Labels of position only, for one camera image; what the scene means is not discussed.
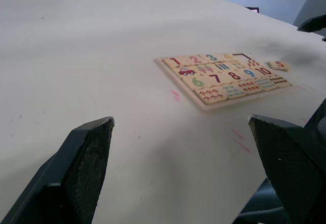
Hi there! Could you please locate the six brown shapes picture tile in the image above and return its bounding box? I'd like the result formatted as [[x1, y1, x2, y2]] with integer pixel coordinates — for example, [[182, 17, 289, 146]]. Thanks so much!
[[194, 86, 228, 106]]

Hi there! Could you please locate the four pale shapes picture tile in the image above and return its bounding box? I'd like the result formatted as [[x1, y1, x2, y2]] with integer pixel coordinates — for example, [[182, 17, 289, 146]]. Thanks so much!
[[230, 60, 247, 70]]

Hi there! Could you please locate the number 4 tile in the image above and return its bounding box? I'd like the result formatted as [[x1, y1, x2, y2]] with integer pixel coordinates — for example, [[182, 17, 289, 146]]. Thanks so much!
[[221, 53, 239, 62]]

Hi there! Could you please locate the eight red shapes picture tile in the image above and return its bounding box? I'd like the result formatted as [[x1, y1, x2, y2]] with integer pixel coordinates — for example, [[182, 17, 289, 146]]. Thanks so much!
[[239, 80, 263, 95]]

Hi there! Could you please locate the number 9 tile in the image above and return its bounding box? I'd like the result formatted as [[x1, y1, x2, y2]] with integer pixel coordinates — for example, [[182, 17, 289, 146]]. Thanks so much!
[[239, 68, 261, 79]]

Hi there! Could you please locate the number 7 tile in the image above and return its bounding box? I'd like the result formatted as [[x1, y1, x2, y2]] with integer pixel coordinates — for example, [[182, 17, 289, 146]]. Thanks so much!
[[203, 73, 228, 86]]

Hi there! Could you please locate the nine blue shapes picture tile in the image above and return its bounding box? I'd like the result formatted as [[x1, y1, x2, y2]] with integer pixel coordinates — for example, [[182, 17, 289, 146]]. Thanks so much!
[[253, 78, 279, 92]]

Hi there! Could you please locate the number 6 tile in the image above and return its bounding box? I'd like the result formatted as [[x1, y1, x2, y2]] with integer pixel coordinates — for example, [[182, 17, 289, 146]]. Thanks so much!
[[181, 75, 212, 91]]

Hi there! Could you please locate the number 1 tile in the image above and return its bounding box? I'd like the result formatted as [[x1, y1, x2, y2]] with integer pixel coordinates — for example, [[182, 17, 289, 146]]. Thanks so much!
[[163, 57, 188, 69]]

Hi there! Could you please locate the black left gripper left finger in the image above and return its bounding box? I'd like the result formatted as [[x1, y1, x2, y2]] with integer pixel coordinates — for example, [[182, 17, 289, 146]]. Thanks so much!
[[0, 116, 115, 224]]

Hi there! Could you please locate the blue bars picture tile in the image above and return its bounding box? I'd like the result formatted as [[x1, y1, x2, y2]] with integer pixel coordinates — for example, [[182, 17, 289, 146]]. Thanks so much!
[[212, 62, 234, 73]]

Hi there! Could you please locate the wooden number puzzle board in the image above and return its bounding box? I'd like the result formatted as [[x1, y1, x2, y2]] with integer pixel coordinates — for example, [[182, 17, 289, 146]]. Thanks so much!
[[153, 52, 293, 111]]

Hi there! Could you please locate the number 8 tile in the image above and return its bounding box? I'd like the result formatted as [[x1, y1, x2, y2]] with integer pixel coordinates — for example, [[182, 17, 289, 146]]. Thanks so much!
[[222, 70, 247, 82]]

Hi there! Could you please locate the number 10 tile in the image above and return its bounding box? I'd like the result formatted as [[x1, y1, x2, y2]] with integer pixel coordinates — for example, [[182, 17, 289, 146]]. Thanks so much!
[[253, 66, 275, 77]]

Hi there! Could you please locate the number 5 tile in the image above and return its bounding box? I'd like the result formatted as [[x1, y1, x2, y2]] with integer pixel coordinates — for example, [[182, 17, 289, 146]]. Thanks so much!
[[264, 60, 293, 72]]

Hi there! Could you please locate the five red shapes picture tile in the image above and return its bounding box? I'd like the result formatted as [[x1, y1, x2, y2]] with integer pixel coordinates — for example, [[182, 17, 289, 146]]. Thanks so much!
[[243, 59, 261, 68]]

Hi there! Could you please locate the number 3 tile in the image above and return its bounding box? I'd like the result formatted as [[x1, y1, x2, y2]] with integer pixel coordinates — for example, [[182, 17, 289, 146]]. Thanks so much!
[[201, 53, 225, 63]]

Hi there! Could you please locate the ten black dots picture tile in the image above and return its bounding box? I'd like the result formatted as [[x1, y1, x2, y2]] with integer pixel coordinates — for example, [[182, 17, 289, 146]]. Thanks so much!
[[268, 75, 292, 88]]

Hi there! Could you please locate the number 2 tile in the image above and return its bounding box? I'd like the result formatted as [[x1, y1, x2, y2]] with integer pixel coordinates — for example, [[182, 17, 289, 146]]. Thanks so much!
[[181, 55, 208, 66]]

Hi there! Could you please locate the seven blue shapes picture tile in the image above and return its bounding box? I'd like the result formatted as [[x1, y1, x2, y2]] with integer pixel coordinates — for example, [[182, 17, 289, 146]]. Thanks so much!
[[222, 83, 247, 100]]

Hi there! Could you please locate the ice creams picture tile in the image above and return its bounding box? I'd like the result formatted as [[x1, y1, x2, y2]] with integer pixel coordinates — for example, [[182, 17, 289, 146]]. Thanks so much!
[[194, 64, 218, 75]]

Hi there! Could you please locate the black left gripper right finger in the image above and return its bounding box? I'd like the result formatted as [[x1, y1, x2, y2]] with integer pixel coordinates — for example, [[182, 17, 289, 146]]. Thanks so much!
[[248, 114, 326, 224]]

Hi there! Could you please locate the red car picture tile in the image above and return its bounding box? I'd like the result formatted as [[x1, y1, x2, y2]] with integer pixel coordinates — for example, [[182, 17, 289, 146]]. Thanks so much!
[[171, 65, 202, 78]]

